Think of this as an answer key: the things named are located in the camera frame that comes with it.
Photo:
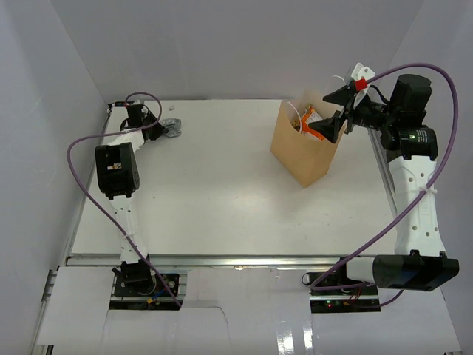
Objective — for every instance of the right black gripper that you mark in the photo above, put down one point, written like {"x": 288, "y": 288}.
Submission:
{"x": 329, "y": 127}

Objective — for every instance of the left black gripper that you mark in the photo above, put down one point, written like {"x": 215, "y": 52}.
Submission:
{"x": 160, "y": 131}

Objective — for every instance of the silver grey foil packet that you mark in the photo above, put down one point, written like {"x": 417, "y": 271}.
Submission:
{"x": 177, "y": 127}

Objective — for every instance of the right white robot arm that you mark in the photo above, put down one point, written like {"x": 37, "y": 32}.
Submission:
{"x": 419, "y": 261}

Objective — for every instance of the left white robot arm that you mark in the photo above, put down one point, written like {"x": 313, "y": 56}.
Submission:
{"x": 118, "y": 179}

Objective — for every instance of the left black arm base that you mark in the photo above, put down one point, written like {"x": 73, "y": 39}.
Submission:
{"x": 153, "y": 288}

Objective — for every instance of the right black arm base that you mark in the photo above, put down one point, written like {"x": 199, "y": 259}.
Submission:
{"x": 335, "y": 284}

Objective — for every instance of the brown paper bag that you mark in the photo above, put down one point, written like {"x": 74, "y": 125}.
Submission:
{"x": 308, "y": 159}

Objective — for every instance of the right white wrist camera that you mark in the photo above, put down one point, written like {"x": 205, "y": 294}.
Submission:
{"x": 360, "y": 74}

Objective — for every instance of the aluminium table frame rail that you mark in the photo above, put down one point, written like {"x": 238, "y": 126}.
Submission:
{"x": 216, "y": 196}

